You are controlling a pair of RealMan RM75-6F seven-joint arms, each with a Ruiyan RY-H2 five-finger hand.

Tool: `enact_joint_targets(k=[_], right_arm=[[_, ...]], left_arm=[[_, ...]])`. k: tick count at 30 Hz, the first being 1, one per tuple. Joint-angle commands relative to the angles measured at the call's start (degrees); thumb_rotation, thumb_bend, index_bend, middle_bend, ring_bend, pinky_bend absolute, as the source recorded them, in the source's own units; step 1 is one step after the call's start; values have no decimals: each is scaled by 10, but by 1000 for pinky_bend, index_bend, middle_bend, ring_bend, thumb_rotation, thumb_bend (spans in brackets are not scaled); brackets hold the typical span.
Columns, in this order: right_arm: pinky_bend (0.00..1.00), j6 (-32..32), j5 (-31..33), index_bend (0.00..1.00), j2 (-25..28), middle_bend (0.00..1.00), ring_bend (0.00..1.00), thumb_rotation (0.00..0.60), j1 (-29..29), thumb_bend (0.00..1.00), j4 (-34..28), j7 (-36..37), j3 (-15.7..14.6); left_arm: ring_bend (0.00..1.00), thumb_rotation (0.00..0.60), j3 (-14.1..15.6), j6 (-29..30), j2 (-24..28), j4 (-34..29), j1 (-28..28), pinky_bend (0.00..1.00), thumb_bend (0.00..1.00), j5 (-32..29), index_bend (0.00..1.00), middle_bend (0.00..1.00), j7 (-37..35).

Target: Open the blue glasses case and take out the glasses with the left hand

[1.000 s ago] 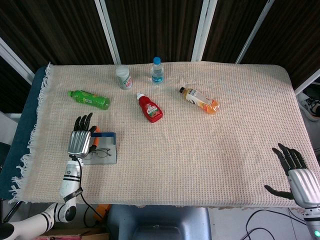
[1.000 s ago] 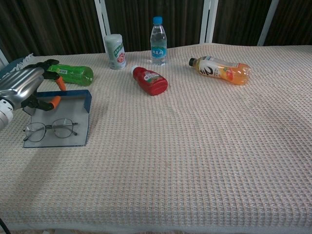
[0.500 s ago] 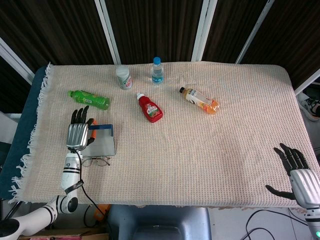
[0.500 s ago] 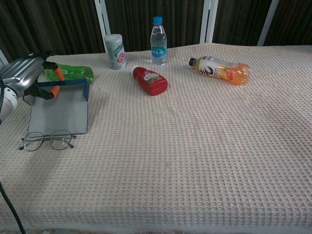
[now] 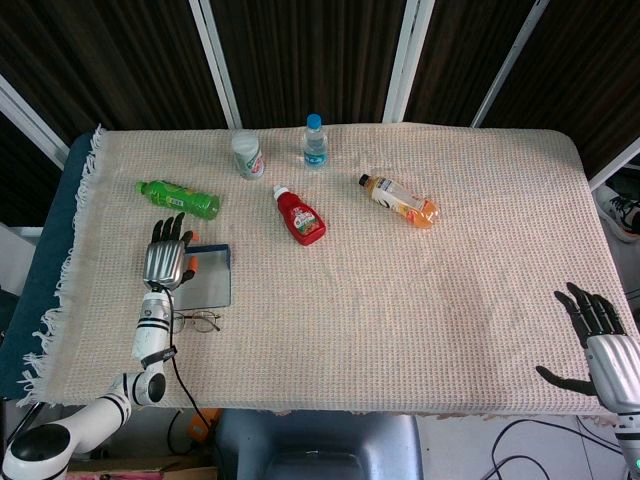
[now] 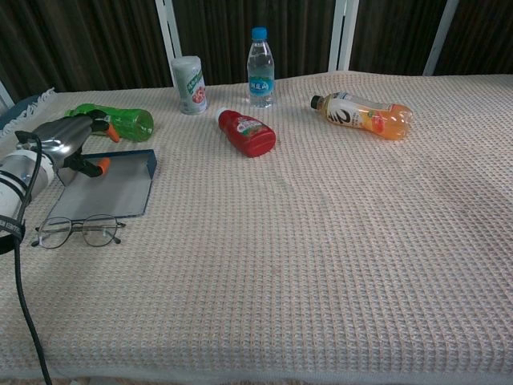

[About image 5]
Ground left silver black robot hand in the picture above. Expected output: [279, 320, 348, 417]
[142, 211, 201, 292]

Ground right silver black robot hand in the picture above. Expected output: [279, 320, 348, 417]
[534, 282, 640, 414]

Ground blue rectangular box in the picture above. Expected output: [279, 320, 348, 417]
[172, 243, 234, 310]

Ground thin metal frame eyeglasses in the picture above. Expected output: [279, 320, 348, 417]
[172, 309, 222, 335]

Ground green drink bottle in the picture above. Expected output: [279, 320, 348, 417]
[134, 179, 221, 220]

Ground teal padded table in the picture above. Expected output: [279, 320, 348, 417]
[0, 132, 96, 401]

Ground white canister with fruit label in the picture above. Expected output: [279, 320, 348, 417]
[230, 129, 266, 181]

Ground red ketchup squeeze bottle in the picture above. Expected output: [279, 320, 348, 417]
[272, 184, 328, 247]

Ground white and black sneaker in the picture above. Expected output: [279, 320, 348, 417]
[597, 184, 640, 244]

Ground orange device under table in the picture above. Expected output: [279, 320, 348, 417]
[187, 408, 221, 444]

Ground clear water bottle blue cap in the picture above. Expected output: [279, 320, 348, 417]
[302, 113, 330, 170]

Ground brown cardboard box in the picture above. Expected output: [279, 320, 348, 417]
[64, 454, 219, 480]

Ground beige waffle weave cloth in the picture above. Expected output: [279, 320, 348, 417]
[14, 122, 640, 419]

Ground grey blue chair seat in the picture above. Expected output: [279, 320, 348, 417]
[212, 409, 424, 480]

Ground orange drink bottle black cap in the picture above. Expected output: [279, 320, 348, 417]
[358, 172, 442, 230]

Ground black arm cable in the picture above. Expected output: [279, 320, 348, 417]
[159, 284, 214, 431]

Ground black floor cable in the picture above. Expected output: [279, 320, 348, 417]
[479, 418, 624, 480]

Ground white frame post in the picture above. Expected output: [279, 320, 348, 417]
[470, 0, 551, 129]
[188, 0, 244, 130]
[382, 0, 436, 124]
[588, 137, 640, 192]
[0, 74, 70, 156]

